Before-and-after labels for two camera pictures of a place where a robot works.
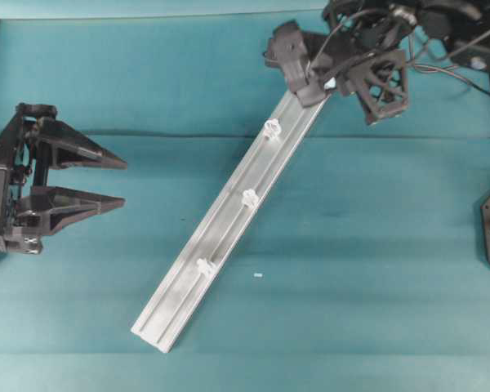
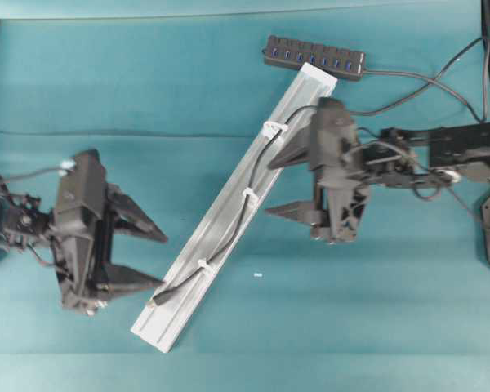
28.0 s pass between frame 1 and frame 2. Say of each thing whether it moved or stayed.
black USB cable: moved
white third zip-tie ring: stayed
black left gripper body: moved
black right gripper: moved
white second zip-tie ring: stayed
